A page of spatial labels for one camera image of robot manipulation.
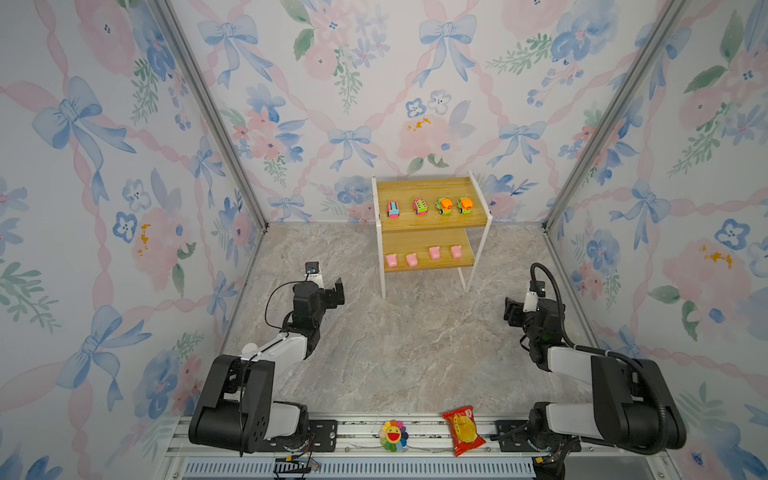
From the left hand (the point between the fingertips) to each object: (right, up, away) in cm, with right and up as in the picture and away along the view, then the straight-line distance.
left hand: (325, 277), depth 90 cm
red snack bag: (+37, -37, -17) cm, 55 cm away
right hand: (+59, -7, +3) cm, 60 cm away
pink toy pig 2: (+33, +7, -1) cm, 34 cm away
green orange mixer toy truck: (+33, +19, -14) cm, 41 cm away
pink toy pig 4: (+20, +5, -3) cm, 21 cm away
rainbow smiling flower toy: (+20, -38, -16) cm, 46 cm away
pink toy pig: (+40, +8, 0) cm, 40 cm away
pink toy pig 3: (+26, +5, -2) cm, 26 cm away
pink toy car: (+20, +18, -15) cm, 31 cm away
